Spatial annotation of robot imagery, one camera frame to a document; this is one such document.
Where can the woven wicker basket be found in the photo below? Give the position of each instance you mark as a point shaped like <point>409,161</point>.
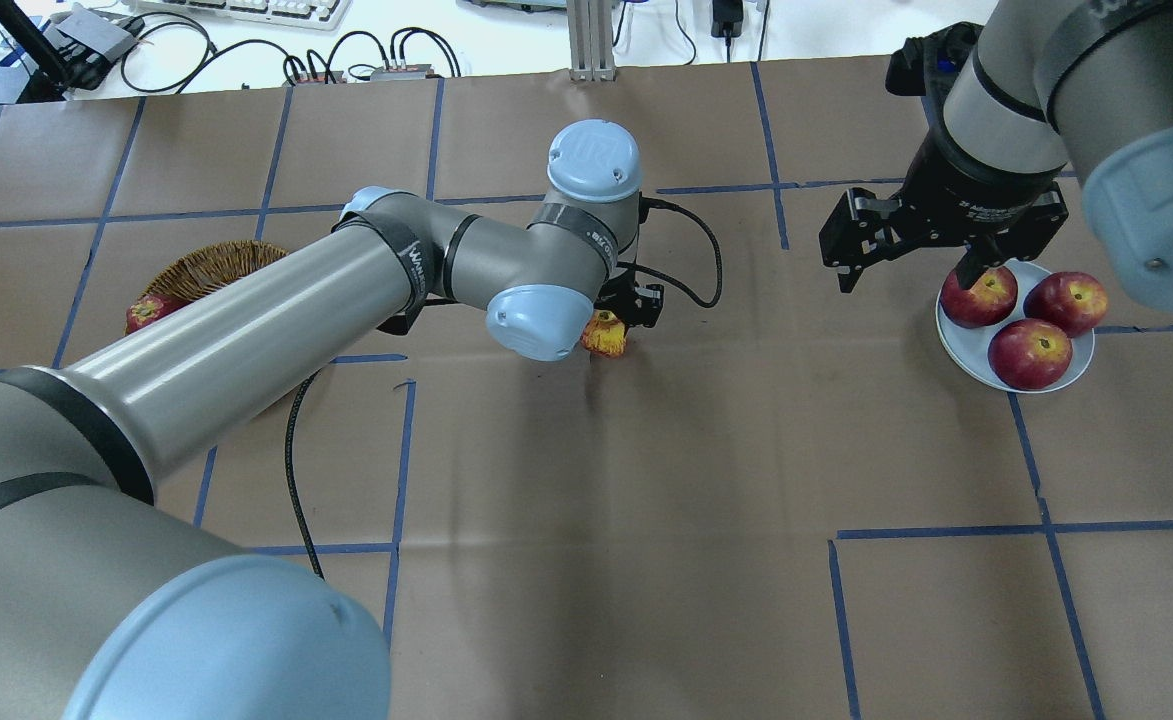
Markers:
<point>204,271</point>

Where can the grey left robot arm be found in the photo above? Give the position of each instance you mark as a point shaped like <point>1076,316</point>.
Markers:
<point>111,609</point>

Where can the light blue plate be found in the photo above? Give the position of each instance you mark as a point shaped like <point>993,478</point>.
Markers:
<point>968,347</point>

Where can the red apple with yellow top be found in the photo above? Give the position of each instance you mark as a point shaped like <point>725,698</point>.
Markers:
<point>990,300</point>

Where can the red apple in basket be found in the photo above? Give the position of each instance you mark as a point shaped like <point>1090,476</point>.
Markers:
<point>149,308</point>

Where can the red apple plate far side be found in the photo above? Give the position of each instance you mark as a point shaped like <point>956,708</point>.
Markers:
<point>1076,302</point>

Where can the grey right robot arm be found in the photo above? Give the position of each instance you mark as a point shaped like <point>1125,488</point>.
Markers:
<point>1042,86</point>

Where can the aluminium frame post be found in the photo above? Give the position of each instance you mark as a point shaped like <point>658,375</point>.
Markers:
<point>591,33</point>

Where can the white keyboard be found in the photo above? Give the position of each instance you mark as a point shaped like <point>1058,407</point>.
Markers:
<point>322,15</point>

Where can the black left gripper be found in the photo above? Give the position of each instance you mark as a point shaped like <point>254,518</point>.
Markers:
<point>646,301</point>

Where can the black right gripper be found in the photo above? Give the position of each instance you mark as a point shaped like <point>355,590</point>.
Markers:
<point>968,188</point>

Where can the red apple on plate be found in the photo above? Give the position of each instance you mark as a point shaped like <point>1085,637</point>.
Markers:
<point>1030,354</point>

